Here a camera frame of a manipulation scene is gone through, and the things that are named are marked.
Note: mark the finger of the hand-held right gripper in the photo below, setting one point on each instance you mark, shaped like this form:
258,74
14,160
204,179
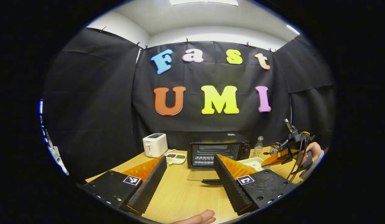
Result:
278,158

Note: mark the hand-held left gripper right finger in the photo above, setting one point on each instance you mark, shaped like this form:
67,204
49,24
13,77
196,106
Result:
231,189

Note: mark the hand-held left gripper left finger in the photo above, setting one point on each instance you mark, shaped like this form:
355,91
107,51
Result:
149,186

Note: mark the cream square plate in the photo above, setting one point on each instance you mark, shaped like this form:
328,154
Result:
251,161

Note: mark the black electric oven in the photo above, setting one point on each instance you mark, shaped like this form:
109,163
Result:
243,149

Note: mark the metal spoon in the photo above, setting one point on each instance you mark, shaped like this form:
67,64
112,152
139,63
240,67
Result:
284,143

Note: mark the clear drink bottle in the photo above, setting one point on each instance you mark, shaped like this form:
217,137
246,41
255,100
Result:
258,149

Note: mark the white divided seed dish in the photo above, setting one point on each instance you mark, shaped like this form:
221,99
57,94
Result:
177,158

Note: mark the white toaster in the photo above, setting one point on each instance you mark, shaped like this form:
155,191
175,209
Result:
154,145

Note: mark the black backdrop cloth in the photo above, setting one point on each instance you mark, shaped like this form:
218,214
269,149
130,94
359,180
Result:
96,109

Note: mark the small ceiling light panel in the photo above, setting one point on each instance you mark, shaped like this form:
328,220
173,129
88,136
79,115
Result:
293,29

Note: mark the large ceiling light panel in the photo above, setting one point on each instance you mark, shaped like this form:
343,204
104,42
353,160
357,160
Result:
205,2

